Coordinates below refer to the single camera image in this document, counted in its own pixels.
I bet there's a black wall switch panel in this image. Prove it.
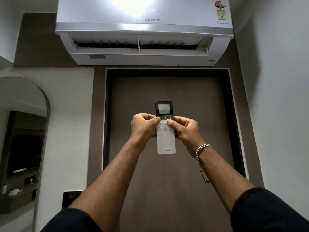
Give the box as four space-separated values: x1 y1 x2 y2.
61 190 82 210

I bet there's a colourful energy label sticker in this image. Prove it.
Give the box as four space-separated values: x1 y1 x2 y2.
214 0 225 21

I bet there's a brown wooden door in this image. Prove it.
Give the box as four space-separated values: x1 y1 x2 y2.
103 68 246 232

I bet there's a black left sleeve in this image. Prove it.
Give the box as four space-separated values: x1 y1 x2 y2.
41 208 103 232

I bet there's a white air conditioner remote control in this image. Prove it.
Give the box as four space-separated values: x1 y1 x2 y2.
155 101 176 155

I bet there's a black right sleeve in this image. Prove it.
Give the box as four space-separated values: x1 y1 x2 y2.
230 187 309 232

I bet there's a white wall air conditioner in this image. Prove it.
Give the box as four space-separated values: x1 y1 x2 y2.
55 0 234 67

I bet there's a person's left hand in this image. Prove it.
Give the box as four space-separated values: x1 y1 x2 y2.
130 113 161 151

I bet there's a person's right hand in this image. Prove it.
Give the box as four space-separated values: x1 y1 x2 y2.
167 116 206 158

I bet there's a silver chain bracelet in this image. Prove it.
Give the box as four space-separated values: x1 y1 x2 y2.
195 144 212 183

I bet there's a person's left forearm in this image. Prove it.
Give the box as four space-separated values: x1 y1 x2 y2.
69 139 145 232

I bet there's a person's right forearm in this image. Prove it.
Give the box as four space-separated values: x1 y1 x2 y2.
196 144 256 214

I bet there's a black sleeve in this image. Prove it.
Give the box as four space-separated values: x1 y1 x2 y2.
41 208 103 232
230 187 309 232

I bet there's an arched wall mirror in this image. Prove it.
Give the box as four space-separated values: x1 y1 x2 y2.
0 77 51 232

